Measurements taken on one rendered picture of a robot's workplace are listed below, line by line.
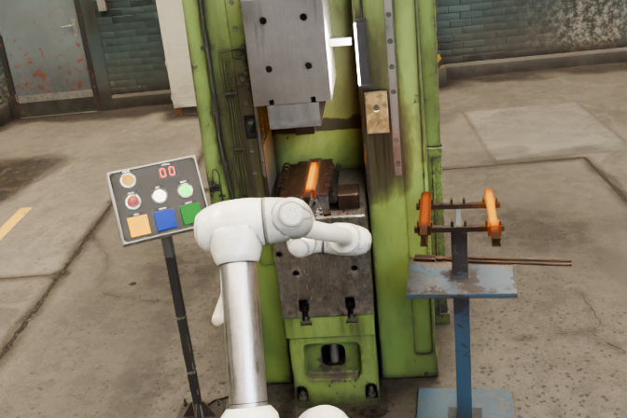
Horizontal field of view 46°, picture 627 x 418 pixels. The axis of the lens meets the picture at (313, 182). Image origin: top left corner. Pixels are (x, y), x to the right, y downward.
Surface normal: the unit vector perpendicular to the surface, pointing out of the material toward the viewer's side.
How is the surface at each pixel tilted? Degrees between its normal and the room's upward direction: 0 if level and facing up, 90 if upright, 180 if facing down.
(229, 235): 60
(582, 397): 0
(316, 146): 90
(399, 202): 90
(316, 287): 90
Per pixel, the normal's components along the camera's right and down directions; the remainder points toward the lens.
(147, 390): -0.10, -0.93
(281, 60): -0.07, 0.36
